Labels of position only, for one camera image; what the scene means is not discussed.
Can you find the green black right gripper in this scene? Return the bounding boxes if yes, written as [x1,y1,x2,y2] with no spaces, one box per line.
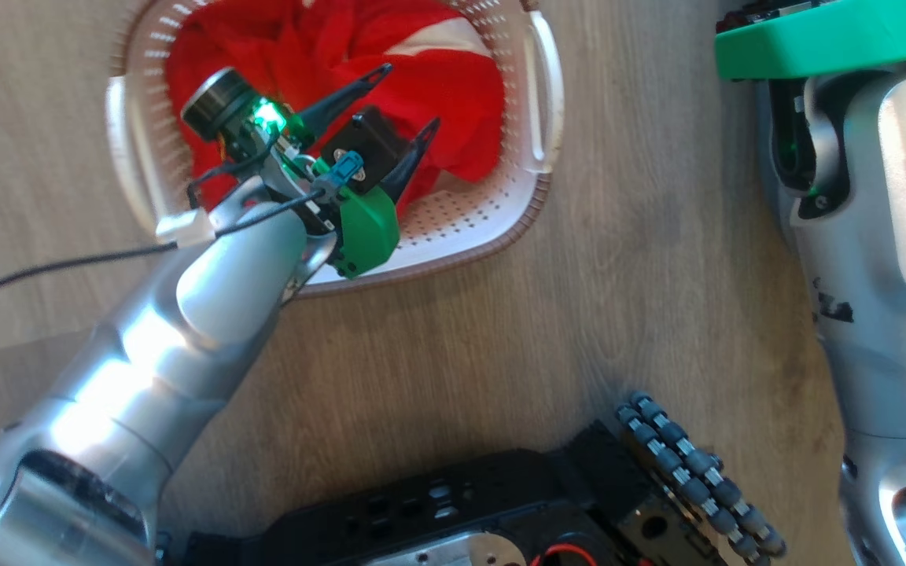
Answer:
[714,0,906,81]

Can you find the white perforated laundry basket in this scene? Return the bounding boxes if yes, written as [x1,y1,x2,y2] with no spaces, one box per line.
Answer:
[105,0,565,299]

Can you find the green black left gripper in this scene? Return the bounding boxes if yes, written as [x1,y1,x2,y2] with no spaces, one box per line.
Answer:
[181,64,441,281]

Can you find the white cable clip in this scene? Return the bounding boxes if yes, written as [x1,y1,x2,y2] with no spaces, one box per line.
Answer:
[156,208,215,246]

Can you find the plain red garment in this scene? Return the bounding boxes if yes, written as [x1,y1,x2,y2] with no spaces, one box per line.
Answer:
[166,0,359,209]

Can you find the red white striped garment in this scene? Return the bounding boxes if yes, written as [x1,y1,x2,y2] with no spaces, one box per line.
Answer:
[296,0,506,183]

